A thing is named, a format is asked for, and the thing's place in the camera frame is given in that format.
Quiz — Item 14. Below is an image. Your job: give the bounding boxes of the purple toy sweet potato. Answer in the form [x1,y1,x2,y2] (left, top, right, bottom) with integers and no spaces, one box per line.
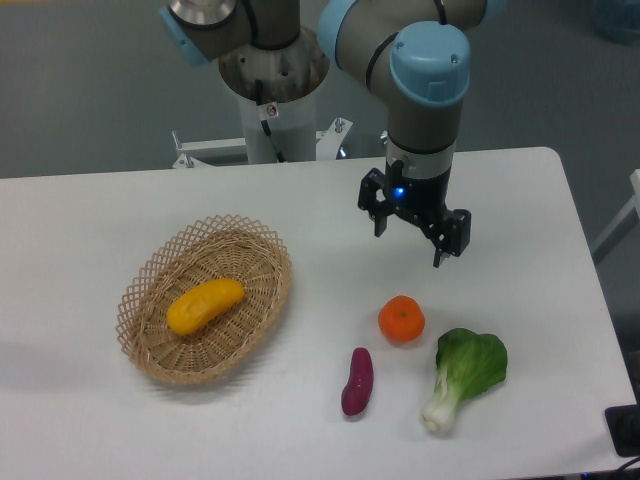
[341,347,374,417]

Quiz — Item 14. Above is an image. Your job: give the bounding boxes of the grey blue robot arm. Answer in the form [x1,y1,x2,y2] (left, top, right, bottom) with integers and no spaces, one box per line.
[159,1,503,261]

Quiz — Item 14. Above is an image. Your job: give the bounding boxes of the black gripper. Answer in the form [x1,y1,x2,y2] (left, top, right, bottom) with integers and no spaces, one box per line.
[357,160,471,268]

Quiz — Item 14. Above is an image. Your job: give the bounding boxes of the white furniture leg right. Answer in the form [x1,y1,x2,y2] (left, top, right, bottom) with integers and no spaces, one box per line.
[590,169,639,265]

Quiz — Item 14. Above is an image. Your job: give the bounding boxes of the orange toy tangerine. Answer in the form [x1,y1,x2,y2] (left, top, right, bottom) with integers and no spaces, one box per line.
[378,295,426,343]

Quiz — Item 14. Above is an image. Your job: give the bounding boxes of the black device at table edge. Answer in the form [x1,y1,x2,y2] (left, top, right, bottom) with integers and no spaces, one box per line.
[604,404,639,458]

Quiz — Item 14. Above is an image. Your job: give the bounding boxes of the yellow toy mango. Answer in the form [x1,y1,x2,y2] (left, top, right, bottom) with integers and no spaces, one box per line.
[166,278,245,336]

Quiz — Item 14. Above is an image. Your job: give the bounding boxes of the green toy bok choy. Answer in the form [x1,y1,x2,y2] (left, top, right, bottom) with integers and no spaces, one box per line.
[420,328,508,435]

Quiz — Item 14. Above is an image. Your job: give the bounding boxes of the woven wicker basket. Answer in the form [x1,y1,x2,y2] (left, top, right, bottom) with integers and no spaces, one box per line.
[116,215,292,385]

